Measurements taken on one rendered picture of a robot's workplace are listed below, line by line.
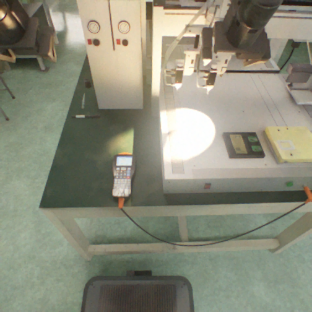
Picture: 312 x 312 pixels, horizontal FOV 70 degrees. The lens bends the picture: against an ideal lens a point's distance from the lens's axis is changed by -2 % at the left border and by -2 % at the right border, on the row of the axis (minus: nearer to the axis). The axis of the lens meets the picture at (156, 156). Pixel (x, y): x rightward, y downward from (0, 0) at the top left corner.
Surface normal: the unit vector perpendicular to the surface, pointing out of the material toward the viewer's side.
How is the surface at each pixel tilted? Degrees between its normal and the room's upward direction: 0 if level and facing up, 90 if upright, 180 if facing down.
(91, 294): 0
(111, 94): 90
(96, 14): 90
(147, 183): 0
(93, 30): 90
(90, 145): 0
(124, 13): 90
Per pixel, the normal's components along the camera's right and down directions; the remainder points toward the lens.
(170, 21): 0.04, 0.78
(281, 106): 0.03, -0.62
